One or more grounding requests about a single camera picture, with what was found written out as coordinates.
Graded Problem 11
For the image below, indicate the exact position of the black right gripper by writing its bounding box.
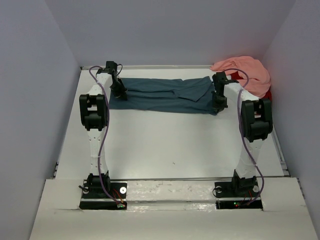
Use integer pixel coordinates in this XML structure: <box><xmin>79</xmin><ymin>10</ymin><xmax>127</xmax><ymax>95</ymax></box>
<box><xmin>212</xmin><ymin>91</ymin><xmax>229</xmax><ymax>113</ymax></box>

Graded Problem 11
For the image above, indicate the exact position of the teal blue t shirt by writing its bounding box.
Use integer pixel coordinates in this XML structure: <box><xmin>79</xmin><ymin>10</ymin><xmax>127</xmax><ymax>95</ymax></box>
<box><xmin>109</xmin><ymin>76</ymin><xmax>217</xmax><ymax>116</ymax></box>

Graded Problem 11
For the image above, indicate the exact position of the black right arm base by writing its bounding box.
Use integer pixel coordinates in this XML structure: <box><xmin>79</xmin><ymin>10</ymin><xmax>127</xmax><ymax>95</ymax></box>
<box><xmin>212</xmin><ymin>171</ymin><xmax>263</xmax><ymax>210</ymax></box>

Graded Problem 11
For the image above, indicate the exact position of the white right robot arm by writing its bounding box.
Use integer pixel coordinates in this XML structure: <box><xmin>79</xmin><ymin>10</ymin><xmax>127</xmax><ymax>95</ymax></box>
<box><xmin>212</xmin><ymin>72</ymin><xmax>273</xmax><ymax>196</ymax></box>

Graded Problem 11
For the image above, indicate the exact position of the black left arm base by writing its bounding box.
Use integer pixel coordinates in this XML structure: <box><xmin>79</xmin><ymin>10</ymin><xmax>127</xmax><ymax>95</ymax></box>
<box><xmin>78</xmin><ymin>174</ymin><xmax>128</xmax><ymax>211</ymax></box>

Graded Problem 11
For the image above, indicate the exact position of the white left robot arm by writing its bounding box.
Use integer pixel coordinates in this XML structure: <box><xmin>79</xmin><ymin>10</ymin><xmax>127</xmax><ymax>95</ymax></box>
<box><xmin>79</xmin><ymin>61</ymin><xmax>128</xmax><ymax>180</ymax></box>

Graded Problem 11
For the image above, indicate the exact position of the red t shirt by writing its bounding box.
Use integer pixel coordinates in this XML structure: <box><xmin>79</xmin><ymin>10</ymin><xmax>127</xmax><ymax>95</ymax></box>
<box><xmin>230</xmin><ymin>71</ymin><xmax>272</xmax><ymax>101</ymax></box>

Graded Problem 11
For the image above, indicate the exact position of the pink t shirt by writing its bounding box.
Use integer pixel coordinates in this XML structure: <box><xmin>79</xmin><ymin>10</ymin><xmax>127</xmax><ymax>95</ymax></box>
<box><xmin>210</xmin><ymin>56</ymin><xmax>271</xmax><ymax>98</ymax></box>

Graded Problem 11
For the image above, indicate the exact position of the metal back table rail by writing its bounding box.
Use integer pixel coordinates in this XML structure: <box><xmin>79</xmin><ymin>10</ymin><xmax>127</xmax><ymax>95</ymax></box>
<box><xmin>79</xmin><ymin>65</ymin><xmax>213</xmax><ymax>71</ymax></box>

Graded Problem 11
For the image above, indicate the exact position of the metal table rail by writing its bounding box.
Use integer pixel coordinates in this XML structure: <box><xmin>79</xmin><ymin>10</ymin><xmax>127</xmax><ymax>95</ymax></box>
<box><xmin>111</xmin><ymin>177</ymin><xmax>232</xmax><ymax>181</ymax></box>
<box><xmin>79</xmin><ymin>65</ymin><xmax>213</xmax><ymax>71</ymax></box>

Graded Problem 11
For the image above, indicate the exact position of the metal front table rail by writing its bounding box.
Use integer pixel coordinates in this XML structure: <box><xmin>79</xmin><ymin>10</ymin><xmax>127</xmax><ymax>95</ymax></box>
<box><xmin>111</xmin><ymin>177</ymin><xmax>232</xmax><ymax>181</ymax></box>

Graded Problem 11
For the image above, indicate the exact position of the metal left side rail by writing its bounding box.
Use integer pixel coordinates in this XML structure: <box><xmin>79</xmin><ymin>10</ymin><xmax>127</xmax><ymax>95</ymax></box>
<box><xmin>51</xmin><ymin>150</ymin><xmax>62</xmax><ymax>180</ymax></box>

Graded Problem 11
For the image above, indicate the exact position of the metal right side rail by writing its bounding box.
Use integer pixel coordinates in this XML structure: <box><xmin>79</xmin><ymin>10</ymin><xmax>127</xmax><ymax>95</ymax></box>
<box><xmin>271</xmin><ymin>128</ymin><xmax>291</xmax><ymax>177</ymax></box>

